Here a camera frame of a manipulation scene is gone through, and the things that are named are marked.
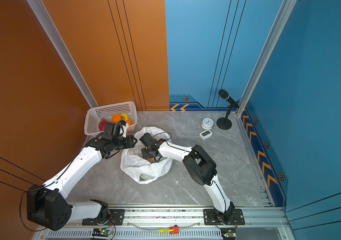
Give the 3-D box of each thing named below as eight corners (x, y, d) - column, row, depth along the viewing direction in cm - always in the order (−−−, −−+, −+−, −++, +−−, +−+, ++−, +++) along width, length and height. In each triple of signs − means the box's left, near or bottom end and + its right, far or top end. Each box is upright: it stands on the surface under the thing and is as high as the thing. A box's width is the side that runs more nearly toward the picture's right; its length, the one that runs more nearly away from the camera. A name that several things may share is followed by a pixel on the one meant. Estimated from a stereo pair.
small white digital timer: (199, 140, 106) (200, 137, 103) (198, 132, 110) (199, 129, 107) (212, 140, 106) (213, 137, 103) (210, 132, 110) (211, 129, 107)
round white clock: (201, 129, 111) (202, 125, 108) (200, 121, 116) (201, 117, 113) (213, 129, 111) (214, 125, 108) (211, 121, 116) (212, 117, 113)
